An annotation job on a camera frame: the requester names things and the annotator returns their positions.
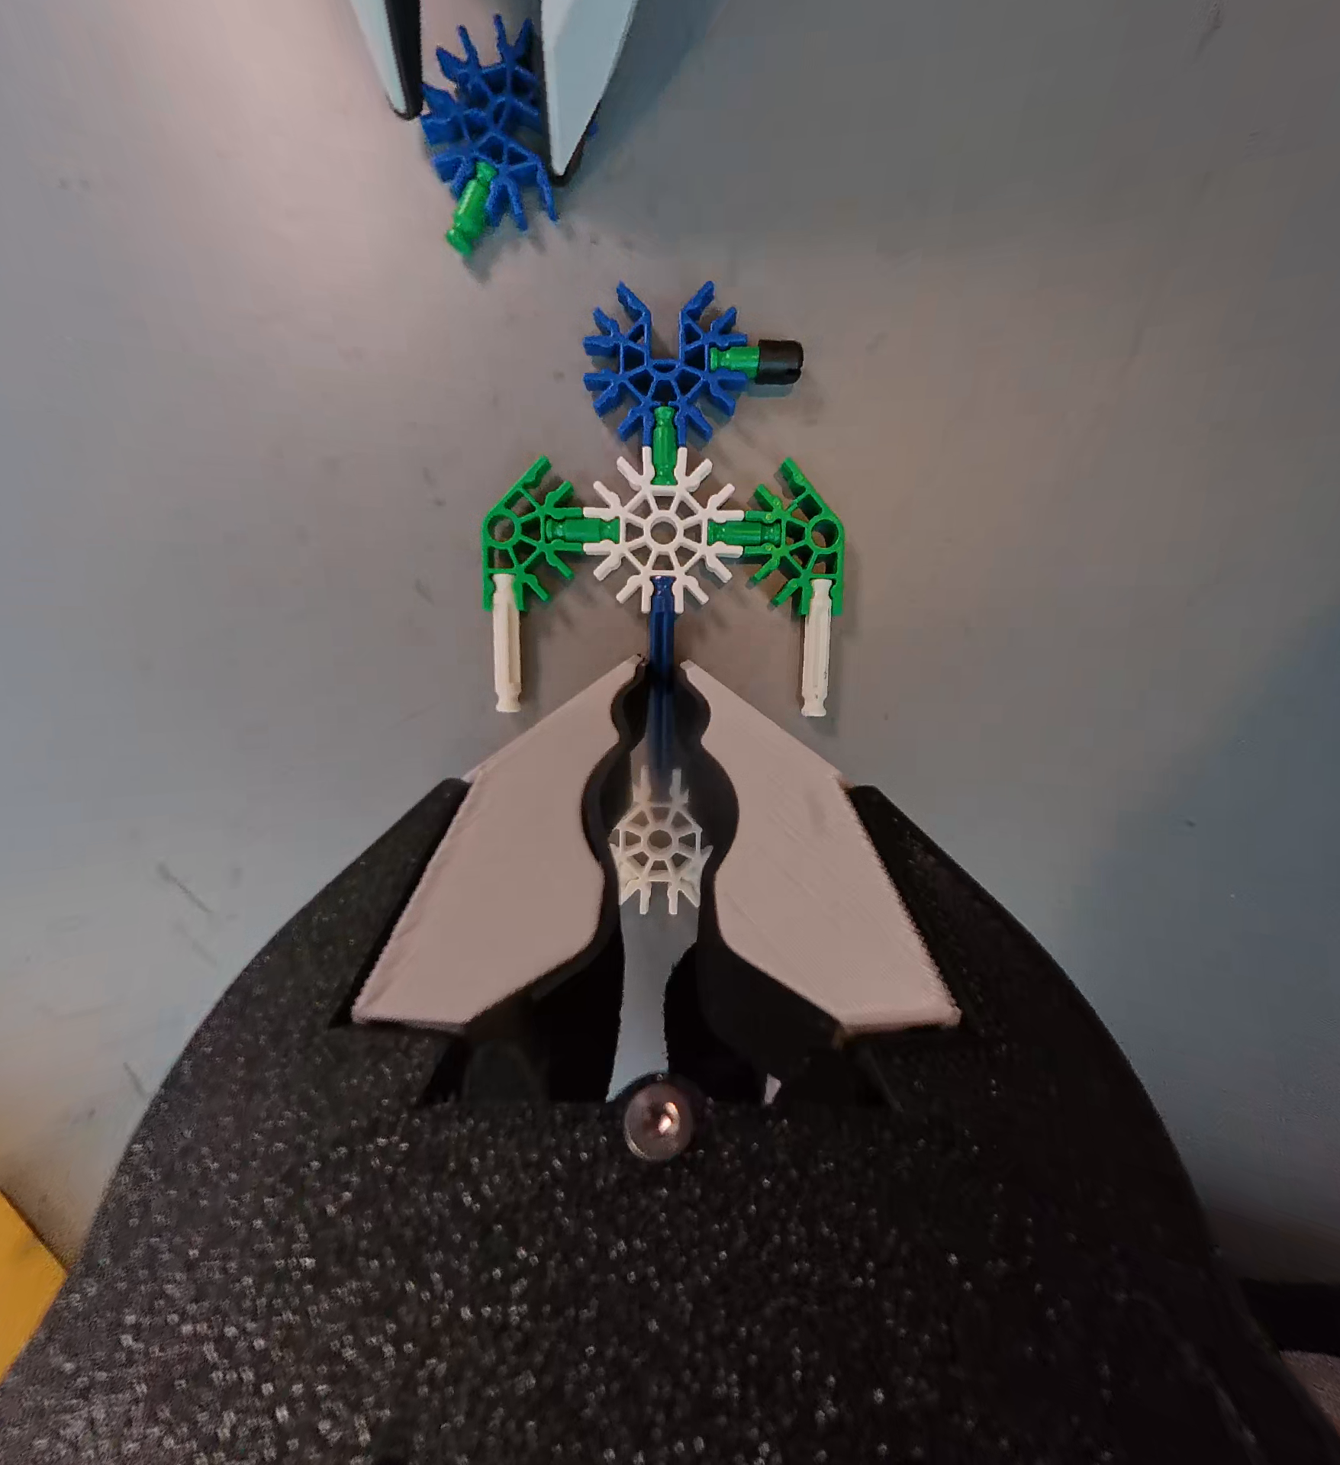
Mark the blue toy connector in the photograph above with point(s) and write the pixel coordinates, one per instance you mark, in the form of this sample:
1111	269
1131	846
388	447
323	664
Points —
486	127
658	373

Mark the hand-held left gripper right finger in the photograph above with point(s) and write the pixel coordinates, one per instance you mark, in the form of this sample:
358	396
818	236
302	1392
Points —
831	904

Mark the green short toy rod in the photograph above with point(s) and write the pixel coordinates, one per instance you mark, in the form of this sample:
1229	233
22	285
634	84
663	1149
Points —
472	207
665	441
732	361

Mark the small black toy connector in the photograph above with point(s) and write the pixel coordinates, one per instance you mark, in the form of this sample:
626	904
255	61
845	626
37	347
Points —
778	362

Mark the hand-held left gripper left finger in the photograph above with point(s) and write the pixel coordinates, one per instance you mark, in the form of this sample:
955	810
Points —
486	904

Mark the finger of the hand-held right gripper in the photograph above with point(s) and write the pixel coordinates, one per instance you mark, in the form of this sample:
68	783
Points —
383	47
585	58

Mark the white green blue toy assembly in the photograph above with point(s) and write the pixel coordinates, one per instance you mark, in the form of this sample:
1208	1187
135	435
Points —
506	641

